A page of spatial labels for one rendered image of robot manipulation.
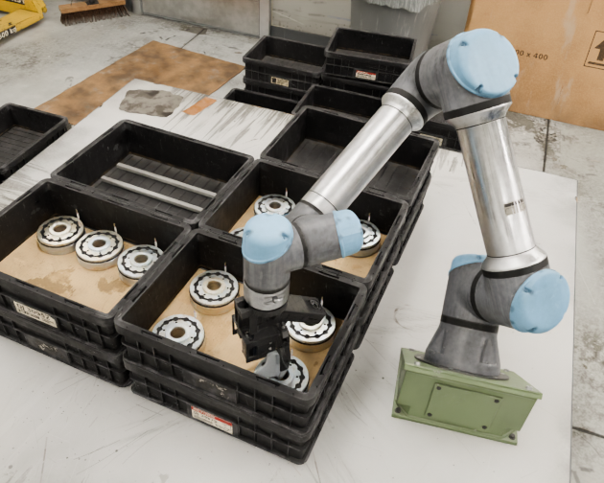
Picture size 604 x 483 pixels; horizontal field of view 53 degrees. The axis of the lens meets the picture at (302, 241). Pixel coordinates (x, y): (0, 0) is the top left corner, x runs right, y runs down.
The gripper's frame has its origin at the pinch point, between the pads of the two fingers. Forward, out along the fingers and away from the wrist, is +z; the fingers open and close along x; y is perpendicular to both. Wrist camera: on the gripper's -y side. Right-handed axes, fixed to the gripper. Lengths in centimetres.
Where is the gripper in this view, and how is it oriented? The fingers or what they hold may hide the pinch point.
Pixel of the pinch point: (275, 364)
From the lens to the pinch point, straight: 116.8
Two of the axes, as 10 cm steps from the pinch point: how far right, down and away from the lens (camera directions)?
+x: 4.2, 6.2, -6.6
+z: -0.5, 7.4, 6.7
